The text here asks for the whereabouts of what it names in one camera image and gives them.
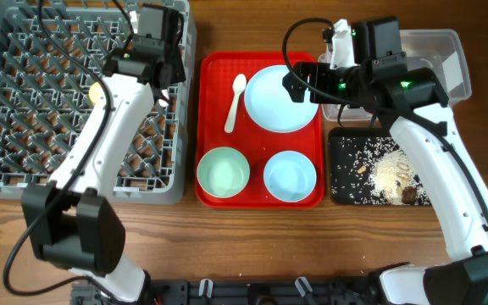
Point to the light blue bowl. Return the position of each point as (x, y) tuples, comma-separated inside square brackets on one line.
[(289, 176)]

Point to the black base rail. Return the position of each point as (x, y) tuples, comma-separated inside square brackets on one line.
[(302, 290)]

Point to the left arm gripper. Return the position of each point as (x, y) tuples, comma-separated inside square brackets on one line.
[(178, 59)]

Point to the grey dishwasher rack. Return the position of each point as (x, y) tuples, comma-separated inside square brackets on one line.
[(44, 104)]

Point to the light blue plate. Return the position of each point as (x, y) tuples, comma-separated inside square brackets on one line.
[(270, 106)]

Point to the black waste tray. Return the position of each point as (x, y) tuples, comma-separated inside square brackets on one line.
[(345, 148)]

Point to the yellow plastic cup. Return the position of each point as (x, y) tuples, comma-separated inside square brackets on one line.
[(95, 93)]

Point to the cream plastic spoon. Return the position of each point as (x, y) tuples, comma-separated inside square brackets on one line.
[(239, 86)]

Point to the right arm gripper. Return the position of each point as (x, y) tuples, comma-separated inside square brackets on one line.
[(319, 73)]

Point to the white plastic fork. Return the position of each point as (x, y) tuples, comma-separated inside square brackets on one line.
[(164, 100)]

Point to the red plastic tray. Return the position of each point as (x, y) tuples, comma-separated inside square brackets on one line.
[(258, 145)]

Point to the rice and meat leftovers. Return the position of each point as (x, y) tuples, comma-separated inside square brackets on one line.
[(392, 173)]

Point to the clear plastic bin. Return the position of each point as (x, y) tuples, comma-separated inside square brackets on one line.
[(438, 50)]

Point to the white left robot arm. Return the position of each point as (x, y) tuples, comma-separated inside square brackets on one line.
[(70, 222)]

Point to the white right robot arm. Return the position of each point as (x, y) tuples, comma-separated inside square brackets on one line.
[(414, 109)]

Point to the green bowl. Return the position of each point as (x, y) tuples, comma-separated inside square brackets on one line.
[(223, 172)]

